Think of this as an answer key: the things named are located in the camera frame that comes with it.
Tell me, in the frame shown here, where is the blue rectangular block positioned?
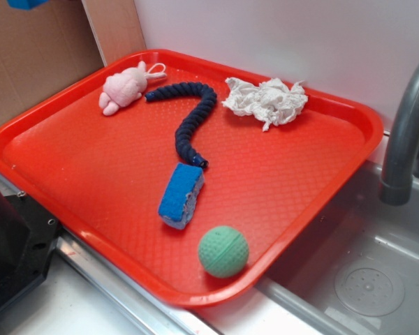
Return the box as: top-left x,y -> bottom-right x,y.
7,0 -> 48,10

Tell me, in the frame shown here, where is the red plastic tray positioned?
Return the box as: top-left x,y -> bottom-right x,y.
0,50 -> 383,308

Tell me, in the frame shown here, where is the brown cardboard panel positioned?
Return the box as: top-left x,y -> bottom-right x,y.
0,1 -> 146,126

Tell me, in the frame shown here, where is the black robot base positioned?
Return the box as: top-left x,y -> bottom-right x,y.
0,191 -> 61,312

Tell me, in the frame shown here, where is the crumpled white paper towel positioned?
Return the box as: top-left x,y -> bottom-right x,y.
222,77 -> 309,132

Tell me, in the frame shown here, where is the sink drain cover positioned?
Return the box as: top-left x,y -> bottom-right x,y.
334,265 -> 405,317

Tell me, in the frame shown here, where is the blue sponge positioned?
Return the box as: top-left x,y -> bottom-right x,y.
158,163 -> 205,230

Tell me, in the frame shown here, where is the grey faucet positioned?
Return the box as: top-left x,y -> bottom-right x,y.
379,65 -> 419,206

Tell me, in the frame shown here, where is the green dimpled ball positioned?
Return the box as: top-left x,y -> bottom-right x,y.
198,226 -> 249,278

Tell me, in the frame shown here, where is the pink plush bunny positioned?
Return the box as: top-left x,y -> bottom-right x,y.
98,61 -> 167,117

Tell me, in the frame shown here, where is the grey sink basin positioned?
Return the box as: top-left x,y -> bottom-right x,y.
257,163 -> 419,334

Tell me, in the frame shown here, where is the dark blue twisted rope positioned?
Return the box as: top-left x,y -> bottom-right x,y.
145,81 -> 218,170

